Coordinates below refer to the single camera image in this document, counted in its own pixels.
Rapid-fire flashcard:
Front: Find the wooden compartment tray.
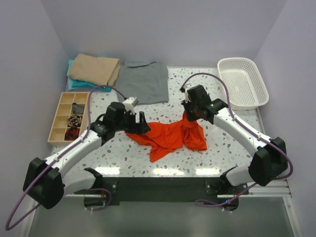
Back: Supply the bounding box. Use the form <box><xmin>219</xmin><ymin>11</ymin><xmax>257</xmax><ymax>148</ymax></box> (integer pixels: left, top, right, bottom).
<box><xmin>47</xmin><ymin>92</ymin><xmax>89</xmax><ymax>146</ymax></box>

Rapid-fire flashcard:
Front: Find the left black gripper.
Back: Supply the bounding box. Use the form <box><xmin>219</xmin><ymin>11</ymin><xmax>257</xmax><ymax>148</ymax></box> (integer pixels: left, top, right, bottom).
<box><xmin>114</xmin><ymin>109</ymin><xmax>150</xmax><ymax>135</ymax></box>

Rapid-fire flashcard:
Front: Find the beige folded t-shirt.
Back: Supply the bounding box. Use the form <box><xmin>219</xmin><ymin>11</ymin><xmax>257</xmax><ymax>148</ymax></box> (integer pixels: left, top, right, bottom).
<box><xmin>69</xmin><ymin>53</ymin><xmax>120</xmax><ymax>86</ymax></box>

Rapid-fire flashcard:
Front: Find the white plastic basket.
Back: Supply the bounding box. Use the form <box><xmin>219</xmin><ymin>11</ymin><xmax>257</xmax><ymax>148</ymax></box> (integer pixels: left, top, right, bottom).
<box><xmin>217</xmin><ymin>57</ymin><xmax>269</xmax><ymax>111</ymax></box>

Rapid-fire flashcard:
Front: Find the grey item in tray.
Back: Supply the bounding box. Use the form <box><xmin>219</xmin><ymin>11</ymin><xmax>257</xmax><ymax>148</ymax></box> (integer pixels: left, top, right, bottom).
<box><xmin>72</xmin><ymin>103</ymin><xmax>84</xmax><ymax>115</ymax></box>

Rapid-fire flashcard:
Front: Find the black white patterned item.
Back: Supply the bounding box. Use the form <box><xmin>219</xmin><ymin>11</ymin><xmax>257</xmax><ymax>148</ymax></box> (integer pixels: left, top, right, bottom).
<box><xmin>67</xmin><ymin>115</ymin><xmax>82</xmax><ymax>127</ymax></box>

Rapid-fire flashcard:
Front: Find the teal folded t-shirt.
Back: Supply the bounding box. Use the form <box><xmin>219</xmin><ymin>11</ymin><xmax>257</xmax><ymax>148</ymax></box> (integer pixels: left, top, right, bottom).
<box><xmin>66</xmin><ymin>60</ymin><xmax>96</xmax><ymax>92</ymax></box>

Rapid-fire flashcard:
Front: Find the red black patterned item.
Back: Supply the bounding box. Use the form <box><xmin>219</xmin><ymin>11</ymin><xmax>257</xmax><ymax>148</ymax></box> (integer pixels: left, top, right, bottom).
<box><xmin>64</xmin><ymin>126</ymin><xmax>79</xmax><ymax>141</ymax></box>

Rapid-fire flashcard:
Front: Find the aluminium rail frame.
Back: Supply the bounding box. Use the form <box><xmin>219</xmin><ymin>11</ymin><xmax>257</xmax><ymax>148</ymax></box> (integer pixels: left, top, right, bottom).
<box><xmin>24</xmin><ymin>108</ymin><xmax>294</xmax><ymax>237</ymax></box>

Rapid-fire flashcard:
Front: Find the orange t-shirt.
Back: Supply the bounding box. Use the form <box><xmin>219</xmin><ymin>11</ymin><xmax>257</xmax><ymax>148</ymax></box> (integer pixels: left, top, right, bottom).
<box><xmin>126</xmin><ymin>113</ymin><xmax>207</xmax><ymax>162</ymax></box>

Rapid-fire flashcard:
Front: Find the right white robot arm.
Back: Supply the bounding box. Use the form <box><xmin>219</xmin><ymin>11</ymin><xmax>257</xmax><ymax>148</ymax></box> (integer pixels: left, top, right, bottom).
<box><xmin>181</xmin><ymin>85</ymin><xmax>288</xmax><ymax>194</ymax></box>

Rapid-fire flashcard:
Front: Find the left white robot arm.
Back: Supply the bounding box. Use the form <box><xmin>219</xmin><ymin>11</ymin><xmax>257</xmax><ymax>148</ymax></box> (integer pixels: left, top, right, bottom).
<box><xmin>23</xmin><ymin>97</ymin><xmax>151</xmax><ymax>209</ymax></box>

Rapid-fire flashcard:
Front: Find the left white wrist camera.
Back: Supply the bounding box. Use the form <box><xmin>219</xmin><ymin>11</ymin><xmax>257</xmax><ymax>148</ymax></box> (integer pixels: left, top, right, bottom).
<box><xmin>123</xmin><ymin>97</ymin><xmax>139</xmax><ymax>111</ymax></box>

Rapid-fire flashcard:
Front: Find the grey folded t-shirt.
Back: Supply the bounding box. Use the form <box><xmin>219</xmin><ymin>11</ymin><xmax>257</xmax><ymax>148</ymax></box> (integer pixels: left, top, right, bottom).
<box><xmin>115</xmin><ymin>60</ymin><xmax>169</xmax><ymax>105</ymax></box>

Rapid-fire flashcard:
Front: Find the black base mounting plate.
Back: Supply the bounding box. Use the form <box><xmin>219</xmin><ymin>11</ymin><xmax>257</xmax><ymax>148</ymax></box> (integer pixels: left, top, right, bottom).
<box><xmin>74</xmin><ymin>176</ymin><xmax>248</xmax><ymax>207</ymax></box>

